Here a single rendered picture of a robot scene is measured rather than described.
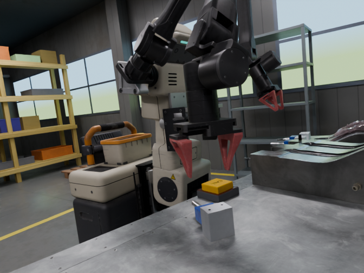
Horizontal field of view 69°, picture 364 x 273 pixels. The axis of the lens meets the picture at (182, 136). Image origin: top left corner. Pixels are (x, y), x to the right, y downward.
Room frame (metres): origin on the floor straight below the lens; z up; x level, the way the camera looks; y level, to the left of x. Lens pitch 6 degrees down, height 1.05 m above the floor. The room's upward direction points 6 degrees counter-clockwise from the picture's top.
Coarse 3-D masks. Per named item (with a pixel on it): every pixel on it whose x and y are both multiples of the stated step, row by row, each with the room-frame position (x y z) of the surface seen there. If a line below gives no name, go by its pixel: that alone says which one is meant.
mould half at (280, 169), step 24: (336, 144) 0.78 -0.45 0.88; (360, 144) 0.74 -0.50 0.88; (264, 168) 0.72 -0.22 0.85; (288, 168) 0.66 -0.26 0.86; (312, 168) 0.61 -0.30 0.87; (336, 168) 0.57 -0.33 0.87; (360, 168) 0.54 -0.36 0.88; (312, 192) 0.62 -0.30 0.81; (336, 192) 0.57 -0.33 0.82; (360, 192) 0.54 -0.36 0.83
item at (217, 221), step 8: (200, 208) 0.48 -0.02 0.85; (208, 208) 0.48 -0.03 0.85; (216, 208) 0.47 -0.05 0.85; (224, 208) 0.47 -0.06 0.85; (200, 216) 0.49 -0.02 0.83; (208, 216) 0.45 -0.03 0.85; (216, 216) 0.46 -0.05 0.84; (224, 216) 0.46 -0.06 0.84; (232, 216) 0.47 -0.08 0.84; (208, 224) 0.46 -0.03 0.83; (216, 224) 0.46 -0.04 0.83; (224, 224) 0.46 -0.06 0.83; (232, 224) 0.47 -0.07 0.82; (208, 232) 0.46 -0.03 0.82; (216, 232) 0.46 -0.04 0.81; (224, 232) 0.46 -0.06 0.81; (232, 232) 0.47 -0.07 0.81
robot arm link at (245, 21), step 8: (240, 0) 1.12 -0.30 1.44; (248, 0) 1.11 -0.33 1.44; (240, 8) 1.12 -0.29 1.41; (248, 8) 1.11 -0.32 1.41; (240, 16) 1.13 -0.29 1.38; (248, 16) 1.11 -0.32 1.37; (240, 24) 1.13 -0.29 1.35; (248, 24) 1.11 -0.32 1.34; (240, 32) 1.13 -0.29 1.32; (248, 32) 1.11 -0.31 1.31; (240, 40) 1.13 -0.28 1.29; (248, 40) 1.11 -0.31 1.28; (248, 48) 1.10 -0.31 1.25; (256, 56) 1.14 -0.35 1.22
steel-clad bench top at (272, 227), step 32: (256, 192) 0.68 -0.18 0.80; (288, 192) 0.65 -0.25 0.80; (128, 224) 0.57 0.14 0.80; (160, 224) 0.55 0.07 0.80; (192, 224) 0.53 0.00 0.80; (256, 224) 0.50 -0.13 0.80; (288, 224) 0.49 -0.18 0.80; (320, 224) 0.47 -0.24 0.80; (352, 224) 0.46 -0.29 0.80; (64, 256) 0.46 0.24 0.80; (96, 256) 0.45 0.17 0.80; (128, 256) 0.44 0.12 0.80; (160, 256) 0.42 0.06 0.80; (192, 256) 0.41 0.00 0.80; (224, 256) 0.40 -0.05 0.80; (256, 256) 0.39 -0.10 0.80; (288, 256) 0.38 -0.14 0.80; (320, 256) 0.38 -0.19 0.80; (352, 256) 0.37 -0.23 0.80
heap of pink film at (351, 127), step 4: (352, 124) 0.99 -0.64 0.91; (356, 124) 0.97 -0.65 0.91; (360, 124) 0.88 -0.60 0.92; (340, 128) 1.02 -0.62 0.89; (344, 128) 0.92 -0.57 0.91; (348, 128) 0.92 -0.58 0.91; (352, 128) 0.90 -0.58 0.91; (356, 128) 0.89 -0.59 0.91; (360, 128) 0.88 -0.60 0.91; (336, 132) 1.03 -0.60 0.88; (340, 132) 0.92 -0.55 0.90; (344, 132) 0.90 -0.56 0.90; (348, 132) 0.89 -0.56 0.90; (352, 132) 0.89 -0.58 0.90; (332, 136) 1.03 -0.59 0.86; (336, 136) 0.93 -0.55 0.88; (340, 136) 0.92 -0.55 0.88; (332, 140) 0.93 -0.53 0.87
